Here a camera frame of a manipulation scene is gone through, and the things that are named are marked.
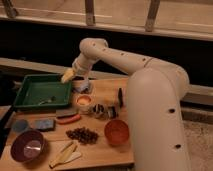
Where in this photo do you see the metal fork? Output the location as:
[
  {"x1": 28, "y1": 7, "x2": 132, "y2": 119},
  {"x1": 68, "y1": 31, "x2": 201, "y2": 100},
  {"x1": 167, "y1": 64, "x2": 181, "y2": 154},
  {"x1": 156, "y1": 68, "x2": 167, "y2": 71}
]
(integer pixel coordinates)
[{"x1": 38, "y1": 96, "x2": 56, "y2": 105}]

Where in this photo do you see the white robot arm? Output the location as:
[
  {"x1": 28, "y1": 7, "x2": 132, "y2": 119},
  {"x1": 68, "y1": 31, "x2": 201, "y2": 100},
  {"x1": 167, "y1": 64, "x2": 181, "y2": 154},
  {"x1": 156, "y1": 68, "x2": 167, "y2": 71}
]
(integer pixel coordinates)
[{"x1": 62, "y1": 38, "x2": 191, "y2": 171}]

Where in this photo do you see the orange plastic cup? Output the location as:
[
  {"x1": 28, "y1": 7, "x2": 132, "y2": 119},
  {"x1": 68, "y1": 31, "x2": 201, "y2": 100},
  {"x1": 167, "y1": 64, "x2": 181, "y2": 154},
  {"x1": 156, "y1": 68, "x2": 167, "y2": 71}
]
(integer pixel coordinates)
[{"x1": 76, "y1": 95, "x2": 92, "y2": 114}]

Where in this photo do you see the blue crumpled cloth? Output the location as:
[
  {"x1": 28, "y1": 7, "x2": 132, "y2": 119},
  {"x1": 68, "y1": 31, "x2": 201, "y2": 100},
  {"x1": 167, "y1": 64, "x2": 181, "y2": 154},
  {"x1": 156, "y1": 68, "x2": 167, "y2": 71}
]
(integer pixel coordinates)
[{"x1": 74, "y1": 79, "x2": 93, "y2": 94}]

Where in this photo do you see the green plastic tray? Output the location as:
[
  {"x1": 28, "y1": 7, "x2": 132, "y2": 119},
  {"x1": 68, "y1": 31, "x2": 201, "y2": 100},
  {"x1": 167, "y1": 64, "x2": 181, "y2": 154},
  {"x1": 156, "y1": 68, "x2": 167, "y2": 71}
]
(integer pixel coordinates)
[{"x1": 13, "y1": 74, "x2": 72, "y2": 110}]

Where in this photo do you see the grey brush block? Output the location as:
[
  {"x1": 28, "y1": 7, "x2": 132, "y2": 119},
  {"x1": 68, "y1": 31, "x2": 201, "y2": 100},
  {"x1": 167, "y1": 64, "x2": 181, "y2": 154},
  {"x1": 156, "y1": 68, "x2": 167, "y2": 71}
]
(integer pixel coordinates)
[{"x1": 56, "y1": 108, "x2": 77, "y2": 118}]

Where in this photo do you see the black marker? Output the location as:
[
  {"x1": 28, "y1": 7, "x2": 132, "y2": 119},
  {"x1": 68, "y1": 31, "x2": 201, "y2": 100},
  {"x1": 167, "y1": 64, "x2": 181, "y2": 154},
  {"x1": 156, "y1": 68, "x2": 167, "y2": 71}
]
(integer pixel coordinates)
[{"x1": 118, "y1": 88, "x2": 123, "y2": 108}]

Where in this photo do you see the blue sponge block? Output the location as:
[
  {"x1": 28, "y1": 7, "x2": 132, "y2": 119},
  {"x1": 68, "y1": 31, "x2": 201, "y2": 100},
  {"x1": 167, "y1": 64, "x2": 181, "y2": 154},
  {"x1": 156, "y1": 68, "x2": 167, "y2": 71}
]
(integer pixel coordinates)
[{"x1": 34, "y1": 119, "x2": 55, "y2": 131}]

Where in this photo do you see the small black white can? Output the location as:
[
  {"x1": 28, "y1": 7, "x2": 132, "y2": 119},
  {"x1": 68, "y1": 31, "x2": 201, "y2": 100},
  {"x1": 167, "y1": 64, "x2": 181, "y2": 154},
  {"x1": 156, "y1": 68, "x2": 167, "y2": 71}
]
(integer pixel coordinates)
[{"x1": 108, "y1": 106, "x2": 119, "y2": 119}]

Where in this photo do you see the wooden cutting board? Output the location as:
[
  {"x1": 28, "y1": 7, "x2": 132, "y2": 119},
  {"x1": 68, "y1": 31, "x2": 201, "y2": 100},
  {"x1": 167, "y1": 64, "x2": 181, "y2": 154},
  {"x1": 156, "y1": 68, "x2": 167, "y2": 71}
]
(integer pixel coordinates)
[{"x1": 0, "y1": 78, "x2": 134, "y2": 171}]

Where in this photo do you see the pile of brown beans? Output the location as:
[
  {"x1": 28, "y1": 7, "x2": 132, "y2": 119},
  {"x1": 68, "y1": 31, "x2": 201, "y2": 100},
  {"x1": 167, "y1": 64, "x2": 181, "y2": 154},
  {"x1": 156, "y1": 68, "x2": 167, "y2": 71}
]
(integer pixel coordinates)
[{"x1": 66, "y1": 127, "x2": 99, "y2": 144}]

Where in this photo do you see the blue round lid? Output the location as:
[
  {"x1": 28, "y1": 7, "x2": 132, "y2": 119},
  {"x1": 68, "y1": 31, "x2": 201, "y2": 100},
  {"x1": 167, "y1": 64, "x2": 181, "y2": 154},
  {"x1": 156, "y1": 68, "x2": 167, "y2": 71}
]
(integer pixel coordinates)
[{"x1": 12, "y1": 119, "x2": 30, "y2": 133}]

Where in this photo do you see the orange bowl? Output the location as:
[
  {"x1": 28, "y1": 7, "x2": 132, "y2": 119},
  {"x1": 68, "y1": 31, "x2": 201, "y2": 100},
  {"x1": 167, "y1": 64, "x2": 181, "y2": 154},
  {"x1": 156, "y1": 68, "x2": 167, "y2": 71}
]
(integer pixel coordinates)
[{"x1": 104, "y1": 119, "x2": 129, "y2": 146}]

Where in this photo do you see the yellow wooden spatula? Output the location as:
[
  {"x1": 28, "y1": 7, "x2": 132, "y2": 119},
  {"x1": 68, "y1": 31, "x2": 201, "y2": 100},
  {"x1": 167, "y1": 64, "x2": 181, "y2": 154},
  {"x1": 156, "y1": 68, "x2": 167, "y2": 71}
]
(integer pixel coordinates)
[{"x1": 49, "y1": 141, "x2": 82, "y2": 169}]

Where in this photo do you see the purple bowl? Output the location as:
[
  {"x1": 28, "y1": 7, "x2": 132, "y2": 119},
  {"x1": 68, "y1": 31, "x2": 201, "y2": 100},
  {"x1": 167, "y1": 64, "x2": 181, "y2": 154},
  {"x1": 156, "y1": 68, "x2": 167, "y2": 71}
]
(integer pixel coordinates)
[{"x1": 10, "y1": 129, "x2": 45, "y2": 163}]

